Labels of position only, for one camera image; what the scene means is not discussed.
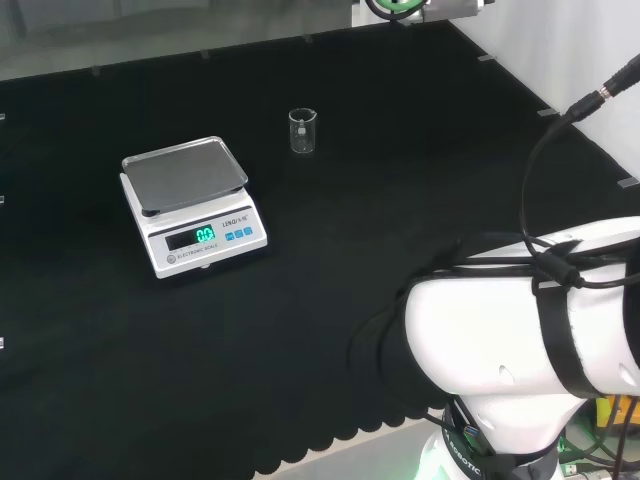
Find small clear glass beaker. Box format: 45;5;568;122
288;107;319;158

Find black bench cloth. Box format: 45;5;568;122
0;19;640;480

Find white electronic balance steel pan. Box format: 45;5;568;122
119;135;270;280

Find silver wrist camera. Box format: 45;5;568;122
422;0;487;22

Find black cable with metal connector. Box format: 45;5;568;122
519;49;640;291

